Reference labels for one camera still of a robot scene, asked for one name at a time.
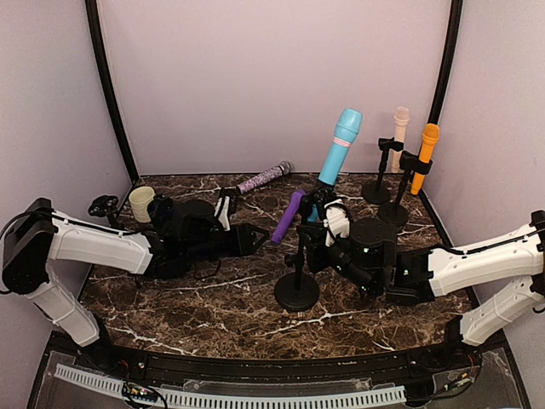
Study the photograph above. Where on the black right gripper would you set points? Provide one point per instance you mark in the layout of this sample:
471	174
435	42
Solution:
317	233

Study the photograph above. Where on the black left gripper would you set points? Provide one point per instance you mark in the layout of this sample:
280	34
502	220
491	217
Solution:
244	236

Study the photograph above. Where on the black stand holding blue microphone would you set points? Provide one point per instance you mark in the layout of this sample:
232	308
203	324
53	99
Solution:
296	292

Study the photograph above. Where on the purple microphone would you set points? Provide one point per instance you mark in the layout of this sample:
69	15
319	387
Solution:
287	217

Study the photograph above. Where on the rhinestone silver-head microphone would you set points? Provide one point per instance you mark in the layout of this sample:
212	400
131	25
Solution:
266	176

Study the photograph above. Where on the light blue microphone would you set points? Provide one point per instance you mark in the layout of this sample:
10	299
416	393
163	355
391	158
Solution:
346	131

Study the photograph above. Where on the black tripod shock-mount stand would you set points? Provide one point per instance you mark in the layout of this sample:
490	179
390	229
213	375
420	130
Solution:
106	206

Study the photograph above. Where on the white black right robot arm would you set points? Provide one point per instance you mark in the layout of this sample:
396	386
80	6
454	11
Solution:
365	253

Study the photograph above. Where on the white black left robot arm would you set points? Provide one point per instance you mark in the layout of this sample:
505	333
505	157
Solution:
182	235

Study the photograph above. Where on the black stand holding orange microphone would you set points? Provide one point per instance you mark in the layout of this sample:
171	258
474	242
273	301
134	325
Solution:
394	212

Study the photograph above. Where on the black stand holding white microphone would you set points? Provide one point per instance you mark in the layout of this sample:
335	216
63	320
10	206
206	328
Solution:
374	192

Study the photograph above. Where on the cream white microphone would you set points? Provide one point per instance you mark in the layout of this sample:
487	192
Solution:
401	120

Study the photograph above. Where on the orange microphone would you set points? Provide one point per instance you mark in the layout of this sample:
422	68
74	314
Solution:
430	138

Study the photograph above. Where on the dark blue cup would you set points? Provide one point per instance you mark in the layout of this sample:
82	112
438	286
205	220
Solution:
161	210

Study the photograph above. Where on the white paper cup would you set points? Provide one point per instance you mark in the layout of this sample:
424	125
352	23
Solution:
139	199

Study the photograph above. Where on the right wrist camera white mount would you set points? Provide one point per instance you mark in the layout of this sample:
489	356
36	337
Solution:
329	210

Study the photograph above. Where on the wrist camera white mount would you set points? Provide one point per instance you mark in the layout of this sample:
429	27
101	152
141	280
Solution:
329	210
226	206

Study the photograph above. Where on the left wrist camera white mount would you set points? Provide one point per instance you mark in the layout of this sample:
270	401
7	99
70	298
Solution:
226	206

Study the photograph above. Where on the white slotted cable duct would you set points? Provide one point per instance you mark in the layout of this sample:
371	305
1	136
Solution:
205	394

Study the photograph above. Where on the black front table rail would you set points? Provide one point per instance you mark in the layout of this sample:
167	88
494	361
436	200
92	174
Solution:
411	366

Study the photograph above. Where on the black right corner frame post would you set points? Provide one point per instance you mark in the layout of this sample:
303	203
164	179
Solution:
447	59

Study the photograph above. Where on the black corner frame post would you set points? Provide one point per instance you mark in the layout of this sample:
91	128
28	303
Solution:
103	69
447	59

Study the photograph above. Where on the black left corner frame post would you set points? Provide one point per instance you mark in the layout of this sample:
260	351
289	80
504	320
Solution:
103	69

